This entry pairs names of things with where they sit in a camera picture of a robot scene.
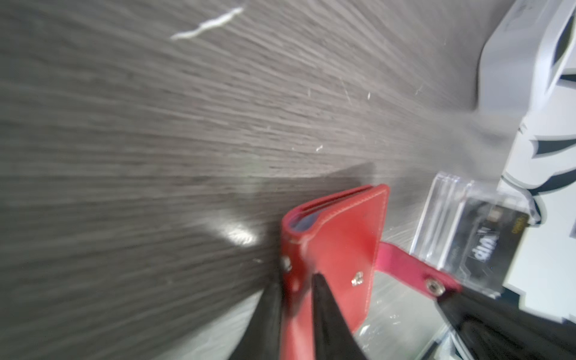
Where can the red leather card holder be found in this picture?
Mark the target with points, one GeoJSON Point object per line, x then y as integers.
{"type": "Point", "coordinates": [339, 236]}

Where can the white digital clock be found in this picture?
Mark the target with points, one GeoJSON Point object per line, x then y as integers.
{"type": "Point", "coordinates": [522, 61]}

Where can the clear acrylic card stand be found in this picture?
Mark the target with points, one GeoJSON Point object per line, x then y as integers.
{"type": "Point", "coordinates": [447, 193]}

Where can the black vip card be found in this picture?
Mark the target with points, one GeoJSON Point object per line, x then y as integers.
{"type": "Point", "coordinates": [483, 244]}

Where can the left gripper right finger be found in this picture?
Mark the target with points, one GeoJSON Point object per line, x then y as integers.
{"type": "Point", "coordinates": [332, 337]}

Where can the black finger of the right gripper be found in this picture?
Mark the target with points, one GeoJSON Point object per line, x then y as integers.
{"type": "Point", "coordinates": [491, 329]}

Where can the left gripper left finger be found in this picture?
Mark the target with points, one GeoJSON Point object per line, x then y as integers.
{"type": "Point", "coordinates": [262, 337]}

